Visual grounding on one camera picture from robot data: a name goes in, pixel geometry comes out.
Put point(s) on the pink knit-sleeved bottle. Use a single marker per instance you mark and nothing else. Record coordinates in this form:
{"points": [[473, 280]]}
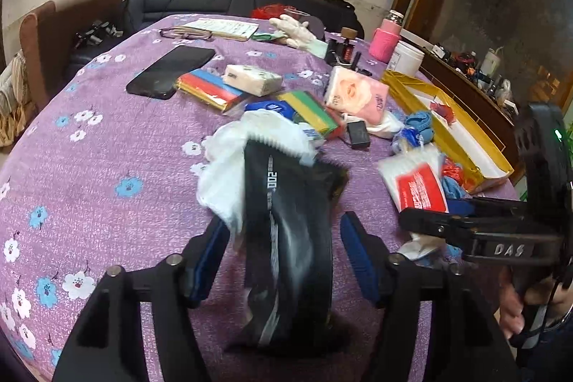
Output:
{"points": [[385, 42]]}

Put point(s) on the black bottle red label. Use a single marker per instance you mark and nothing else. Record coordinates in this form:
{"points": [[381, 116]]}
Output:
{"points": [[344, 48]]}

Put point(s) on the purple floral tablecloth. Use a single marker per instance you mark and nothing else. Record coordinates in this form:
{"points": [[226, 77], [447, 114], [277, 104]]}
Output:
{"points": [[112, 167]]}

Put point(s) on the small red plastic wrapper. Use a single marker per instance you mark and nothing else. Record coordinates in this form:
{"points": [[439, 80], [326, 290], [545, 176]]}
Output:
{"points": [[443, 113], [456, 171]]}

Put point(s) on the paper booklet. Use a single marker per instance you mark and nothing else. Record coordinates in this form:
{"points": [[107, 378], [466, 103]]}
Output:
{"points": [[219, 27]]}

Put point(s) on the person's right hand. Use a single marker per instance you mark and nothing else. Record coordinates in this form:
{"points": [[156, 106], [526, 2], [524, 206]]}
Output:
{"points": [[508, 306]]}

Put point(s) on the white kettle bottle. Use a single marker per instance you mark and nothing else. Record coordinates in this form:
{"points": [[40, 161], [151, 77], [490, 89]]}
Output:
{"points": [[491, 62]]}

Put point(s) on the clear plastic cup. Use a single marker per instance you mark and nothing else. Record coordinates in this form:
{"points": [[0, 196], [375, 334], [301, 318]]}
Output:
{"points": [[295, 13]]}

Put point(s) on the black foil packet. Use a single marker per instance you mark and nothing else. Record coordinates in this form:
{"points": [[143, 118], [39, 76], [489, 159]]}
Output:
{"points": [[291, 239]]}

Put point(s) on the yellow cardboard box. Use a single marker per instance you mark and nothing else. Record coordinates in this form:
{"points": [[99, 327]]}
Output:
{"points": [[470, 145]]}

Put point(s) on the brown upholstered chair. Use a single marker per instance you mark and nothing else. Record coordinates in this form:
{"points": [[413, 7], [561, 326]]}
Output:
{"points": [[85, 19]]}

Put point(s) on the black smartphone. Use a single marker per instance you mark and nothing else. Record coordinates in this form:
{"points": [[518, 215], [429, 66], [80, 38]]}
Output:
{"points": [[170, 71]]}

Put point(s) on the small black box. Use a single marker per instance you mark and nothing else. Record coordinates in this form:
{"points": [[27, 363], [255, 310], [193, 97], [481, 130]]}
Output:
{"points": [[358, 135]]}

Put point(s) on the person's right forearm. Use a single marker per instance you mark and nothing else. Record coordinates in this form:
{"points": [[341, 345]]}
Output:
{"points": [[550, 359]]}

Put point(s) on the white plastic jar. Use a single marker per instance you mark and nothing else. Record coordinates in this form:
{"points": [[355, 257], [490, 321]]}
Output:
{"points": [[405, 60]]}

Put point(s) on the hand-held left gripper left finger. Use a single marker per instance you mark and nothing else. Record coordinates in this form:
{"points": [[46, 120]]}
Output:
{"points": [[210, 261]]}

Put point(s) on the white pack red label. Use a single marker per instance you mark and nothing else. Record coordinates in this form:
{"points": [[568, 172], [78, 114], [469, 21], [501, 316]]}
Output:
{"points": [[416, 185]]}

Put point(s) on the lemon-print tissue pack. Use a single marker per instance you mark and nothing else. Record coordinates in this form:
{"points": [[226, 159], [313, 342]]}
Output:
{"points": [[250, 80]]}

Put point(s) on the dark-framed eyeglasses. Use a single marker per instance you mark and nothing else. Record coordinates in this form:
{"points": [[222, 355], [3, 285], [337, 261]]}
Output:
{"points": [[197, 35]]}

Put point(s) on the brick-pattern wooden counter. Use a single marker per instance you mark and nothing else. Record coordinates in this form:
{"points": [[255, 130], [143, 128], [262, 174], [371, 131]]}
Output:
{"points": [[483, 113]]}

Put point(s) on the spare black gripper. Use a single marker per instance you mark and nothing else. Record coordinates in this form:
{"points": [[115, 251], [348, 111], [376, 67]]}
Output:
{"points": [[96, 34]]}

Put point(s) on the blue white plastic bag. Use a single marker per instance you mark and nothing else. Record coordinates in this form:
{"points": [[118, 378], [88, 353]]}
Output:
{"points": [[406, 138]]}

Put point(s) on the white cloth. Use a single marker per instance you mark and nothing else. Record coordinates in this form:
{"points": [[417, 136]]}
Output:
{"points": [[224, 167]]}

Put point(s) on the large red plastic bag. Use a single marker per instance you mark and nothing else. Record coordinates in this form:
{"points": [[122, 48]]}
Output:
{"points": [[264, 12]]}

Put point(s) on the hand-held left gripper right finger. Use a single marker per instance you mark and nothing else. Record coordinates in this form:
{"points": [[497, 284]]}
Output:
{"points": [[356, 256]]}

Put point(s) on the bag of yellow green sheets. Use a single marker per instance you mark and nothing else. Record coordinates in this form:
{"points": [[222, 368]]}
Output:
{"points": [[313, 111]]}

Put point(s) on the blue sock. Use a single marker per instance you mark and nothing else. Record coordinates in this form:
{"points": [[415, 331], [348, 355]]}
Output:
{"points": [[454, 188], [420, 124]]}

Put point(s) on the black backpack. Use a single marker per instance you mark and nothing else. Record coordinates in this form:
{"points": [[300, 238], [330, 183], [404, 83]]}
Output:
{"points": [[340, 6]]}

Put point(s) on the beige patterned cloth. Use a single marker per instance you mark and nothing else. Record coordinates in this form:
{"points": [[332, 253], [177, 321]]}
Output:
{"points": [[11, 95]]}

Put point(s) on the bag of red blue sheets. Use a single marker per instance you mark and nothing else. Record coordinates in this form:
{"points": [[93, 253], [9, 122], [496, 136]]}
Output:
{"points": [[210, 89]]}

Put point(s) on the assorted counter clutter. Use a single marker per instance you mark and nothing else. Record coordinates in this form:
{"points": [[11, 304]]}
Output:
{"points": [[461, 60]]}

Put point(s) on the green white packet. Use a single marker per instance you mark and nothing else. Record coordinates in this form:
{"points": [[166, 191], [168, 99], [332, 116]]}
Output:
{"points": [[266, 36]]}

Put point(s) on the pink tissue pack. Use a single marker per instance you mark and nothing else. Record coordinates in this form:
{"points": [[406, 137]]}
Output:
{"points": [[353, 95]]}

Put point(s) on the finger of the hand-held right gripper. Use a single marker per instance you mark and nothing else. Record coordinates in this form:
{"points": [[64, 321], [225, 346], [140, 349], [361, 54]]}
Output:
{"points": [[492, 206], [429, 223]]}

